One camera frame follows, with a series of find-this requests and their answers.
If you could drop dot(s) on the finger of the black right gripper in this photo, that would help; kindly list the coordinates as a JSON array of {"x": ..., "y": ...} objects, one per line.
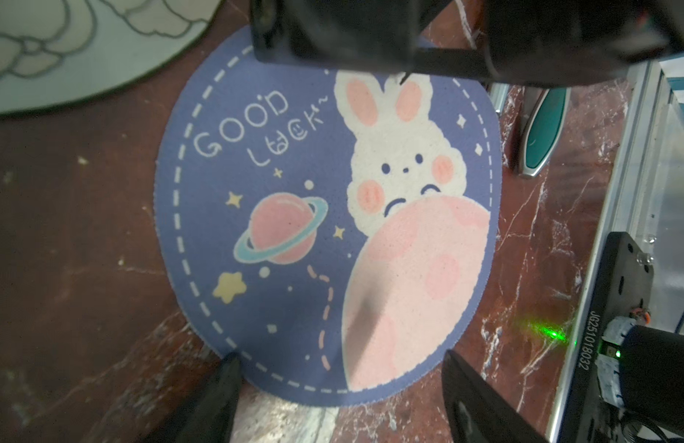
[{"x": 475, "y": 411}]

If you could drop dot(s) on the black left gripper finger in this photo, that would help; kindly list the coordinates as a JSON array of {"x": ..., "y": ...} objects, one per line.
[{"x": 208, "y": 414}]

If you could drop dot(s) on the aluminium front frame rail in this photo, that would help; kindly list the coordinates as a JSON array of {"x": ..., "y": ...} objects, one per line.
[{"x": 644, "y": 197}]

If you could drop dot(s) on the green sketch round coaster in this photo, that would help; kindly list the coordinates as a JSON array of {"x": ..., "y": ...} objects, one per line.
[{"x": 57, "y": 52}]

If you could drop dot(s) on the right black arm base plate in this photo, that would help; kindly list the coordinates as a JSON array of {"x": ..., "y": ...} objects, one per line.
[{"x": 623, "y": 284}]

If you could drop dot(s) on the purple bunny round coaster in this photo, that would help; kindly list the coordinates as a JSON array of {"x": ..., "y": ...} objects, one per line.
[{"x": 334, "y": 229}]

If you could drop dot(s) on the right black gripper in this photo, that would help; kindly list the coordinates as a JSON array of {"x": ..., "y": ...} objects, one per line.
[{"x": 528, "y": 43}]

